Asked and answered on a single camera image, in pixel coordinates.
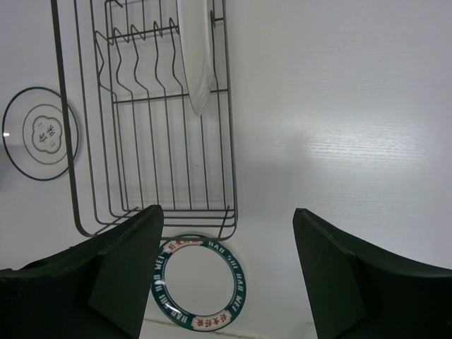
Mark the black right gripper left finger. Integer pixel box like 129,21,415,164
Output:
1,205,163,338

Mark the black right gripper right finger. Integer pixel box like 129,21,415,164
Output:
292,208,451,338

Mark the white plate with orange sunburst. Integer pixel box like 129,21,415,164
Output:
177,0,215,116

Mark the white plate with teal rim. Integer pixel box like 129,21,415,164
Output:
151,234,247,332

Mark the grey wire dish rack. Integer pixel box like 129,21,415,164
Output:
51,1,238,241

